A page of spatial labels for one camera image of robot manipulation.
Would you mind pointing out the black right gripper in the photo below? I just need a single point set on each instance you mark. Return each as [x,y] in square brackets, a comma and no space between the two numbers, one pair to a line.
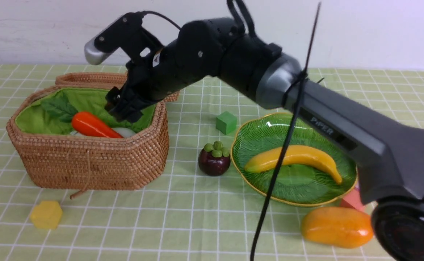
[156,71]

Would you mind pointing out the white radish toy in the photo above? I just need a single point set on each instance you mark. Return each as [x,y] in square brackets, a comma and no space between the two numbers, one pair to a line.
[125,132]

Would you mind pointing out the orange carrot toy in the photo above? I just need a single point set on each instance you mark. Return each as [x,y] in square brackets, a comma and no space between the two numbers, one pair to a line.
[83,122]

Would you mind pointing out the dark purple mangosteen toy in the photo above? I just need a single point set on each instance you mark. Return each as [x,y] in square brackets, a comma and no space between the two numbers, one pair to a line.
[214,159]

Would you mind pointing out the yellow banana toy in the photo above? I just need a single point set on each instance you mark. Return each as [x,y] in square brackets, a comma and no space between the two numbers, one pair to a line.
[295,155]

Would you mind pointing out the orange mango toy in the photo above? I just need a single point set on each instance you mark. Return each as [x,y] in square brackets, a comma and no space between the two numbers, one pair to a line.
[337,226]

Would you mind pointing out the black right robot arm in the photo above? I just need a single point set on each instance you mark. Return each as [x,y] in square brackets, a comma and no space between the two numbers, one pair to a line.
[390,155]

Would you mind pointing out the woven wicker basket green lining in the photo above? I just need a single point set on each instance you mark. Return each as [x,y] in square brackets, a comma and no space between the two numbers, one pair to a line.
[65,161]

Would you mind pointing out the green cube block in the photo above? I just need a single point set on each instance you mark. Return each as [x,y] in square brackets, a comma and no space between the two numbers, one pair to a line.
[226,123]

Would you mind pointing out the green checkered tablecloth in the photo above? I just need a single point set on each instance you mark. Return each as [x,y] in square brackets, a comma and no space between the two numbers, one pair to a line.
[181,216]

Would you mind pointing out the yellow hexagonal block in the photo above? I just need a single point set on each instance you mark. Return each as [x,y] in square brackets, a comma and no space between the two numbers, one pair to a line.
[46,215]

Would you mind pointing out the green leaf-shaped glass plate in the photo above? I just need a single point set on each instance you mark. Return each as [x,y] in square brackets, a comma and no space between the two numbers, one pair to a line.
[297,185]

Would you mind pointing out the salmon pink cube block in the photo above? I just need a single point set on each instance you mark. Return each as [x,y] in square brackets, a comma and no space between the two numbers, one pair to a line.
[352,200]

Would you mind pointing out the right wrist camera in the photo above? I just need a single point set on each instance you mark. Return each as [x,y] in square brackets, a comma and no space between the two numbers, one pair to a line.
[126,33]

